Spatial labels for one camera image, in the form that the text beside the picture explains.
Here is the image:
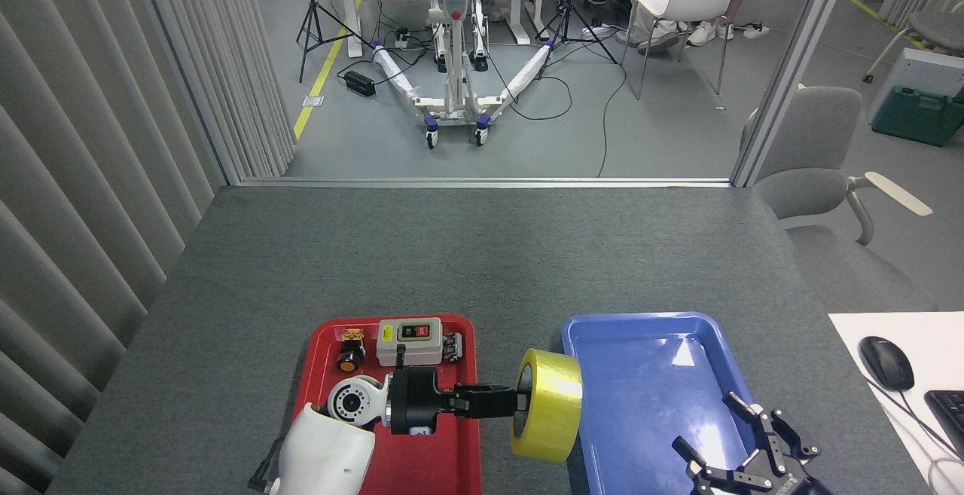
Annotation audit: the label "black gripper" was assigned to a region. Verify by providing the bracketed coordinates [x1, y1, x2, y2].
[388, 365, 531, 437]
[672, 392, 829, 495]

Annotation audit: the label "yellow tape roll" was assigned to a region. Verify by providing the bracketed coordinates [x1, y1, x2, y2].
[511, 348, 584, 464]

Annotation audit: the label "red plastic tray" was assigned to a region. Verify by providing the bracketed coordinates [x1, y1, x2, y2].
[277, 314, 483, 495]

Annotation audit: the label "black orange push button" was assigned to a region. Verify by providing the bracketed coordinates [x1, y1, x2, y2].
[337, 328, 367, 374]

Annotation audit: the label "blue plastic tray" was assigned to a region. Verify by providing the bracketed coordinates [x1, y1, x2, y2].
[561, 312, 793, 495]

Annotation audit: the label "black computer mouse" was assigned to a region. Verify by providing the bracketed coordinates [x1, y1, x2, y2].
[859, 336, 915, 393]

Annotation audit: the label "black keyboard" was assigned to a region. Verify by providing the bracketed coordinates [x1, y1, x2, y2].
[924, 390, 964, 460]

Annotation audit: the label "white side desk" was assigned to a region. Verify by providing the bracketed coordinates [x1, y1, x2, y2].
[828, 312, 964, 495]

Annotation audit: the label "white wheeled stand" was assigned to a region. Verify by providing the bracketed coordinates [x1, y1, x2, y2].
[371, 0, 554, 150]

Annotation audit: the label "grey office chair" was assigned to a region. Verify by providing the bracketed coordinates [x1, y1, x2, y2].
[741, 87, 939, 315]

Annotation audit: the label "green tool case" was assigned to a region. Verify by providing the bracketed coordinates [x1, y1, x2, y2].
[872, 86, 964, 148]

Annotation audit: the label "black tripod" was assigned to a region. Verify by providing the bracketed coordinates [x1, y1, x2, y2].
[296, 0, 375, 85]
[536, 0, 620, 81]

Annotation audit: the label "grey metal box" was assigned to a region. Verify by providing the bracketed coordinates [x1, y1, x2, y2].
[866, 48, 964, 127]

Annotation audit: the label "grey chair with white legs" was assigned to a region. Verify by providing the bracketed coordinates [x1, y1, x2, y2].
[862, 11, 964, 85]

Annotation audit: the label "grey vertical blinds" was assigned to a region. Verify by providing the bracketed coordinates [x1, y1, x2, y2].
[0, 0, 296, 495]

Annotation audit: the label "white two-button switch box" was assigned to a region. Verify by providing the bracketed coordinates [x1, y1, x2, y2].
[377, 318, 444, 368]

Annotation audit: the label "black mouse cable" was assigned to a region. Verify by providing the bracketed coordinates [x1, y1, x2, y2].
[866, 374, 964, 466]

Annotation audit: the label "black floor cable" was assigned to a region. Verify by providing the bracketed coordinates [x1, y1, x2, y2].
[490, 35, 630, 179]

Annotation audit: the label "silver post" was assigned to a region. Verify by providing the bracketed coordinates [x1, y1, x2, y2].
[731, 0, 859, 188]

